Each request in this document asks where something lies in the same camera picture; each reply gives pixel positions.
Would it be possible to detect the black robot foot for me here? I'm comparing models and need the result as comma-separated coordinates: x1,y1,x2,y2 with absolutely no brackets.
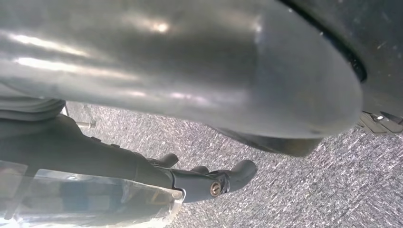
355,110,403,135

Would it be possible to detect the dark robot body panel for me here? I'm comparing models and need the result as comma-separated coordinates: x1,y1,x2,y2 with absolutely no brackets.
278,0,403,119

